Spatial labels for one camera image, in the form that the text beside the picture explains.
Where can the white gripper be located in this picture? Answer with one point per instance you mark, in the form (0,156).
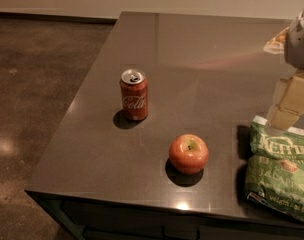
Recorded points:
(300,44)

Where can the red coke can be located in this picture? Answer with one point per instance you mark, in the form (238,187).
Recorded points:
(134,94)

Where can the green kettle chips bag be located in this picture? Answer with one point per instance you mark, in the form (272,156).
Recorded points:
(275,171)

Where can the red apple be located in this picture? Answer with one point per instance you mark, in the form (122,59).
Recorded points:
(188,154)

